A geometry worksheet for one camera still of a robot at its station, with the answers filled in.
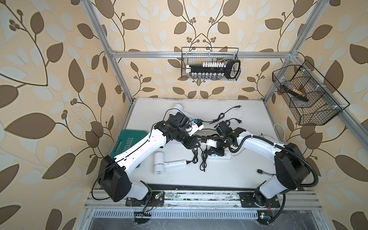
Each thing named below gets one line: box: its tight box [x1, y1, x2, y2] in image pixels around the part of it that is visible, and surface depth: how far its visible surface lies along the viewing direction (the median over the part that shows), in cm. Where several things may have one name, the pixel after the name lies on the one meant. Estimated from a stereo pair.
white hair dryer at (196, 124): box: [170, 103, 204, 131], surface depth 70 cm
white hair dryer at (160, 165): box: [153, 151, 192, 175], surface depth 85 cm
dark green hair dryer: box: [214, 120, 233, 139], surface depth 72 cm
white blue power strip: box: [207, 151, 232, 161], surface depth 88 cm
